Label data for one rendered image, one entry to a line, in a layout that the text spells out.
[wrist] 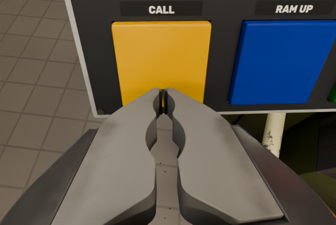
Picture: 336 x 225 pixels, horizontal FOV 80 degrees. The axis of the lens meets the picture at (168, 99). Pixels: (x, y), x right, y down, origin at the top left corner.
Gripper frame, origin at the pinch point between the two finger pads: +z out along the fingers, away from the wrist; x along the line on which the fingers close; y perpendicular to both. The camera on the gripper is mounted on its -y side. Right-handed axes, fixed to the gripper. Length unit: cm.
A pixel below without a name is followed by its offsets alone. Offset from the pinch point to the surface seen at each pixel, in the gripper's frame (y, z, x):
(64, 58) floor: 47, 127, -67
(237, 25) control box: -2.4, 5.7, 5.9
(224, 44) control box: -0.9, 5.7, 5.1
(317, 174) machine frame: 51, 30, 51
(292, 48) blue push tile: -0.8, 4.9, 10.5
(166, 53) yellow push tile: -0.6, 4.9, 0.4
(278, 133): 30, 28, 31
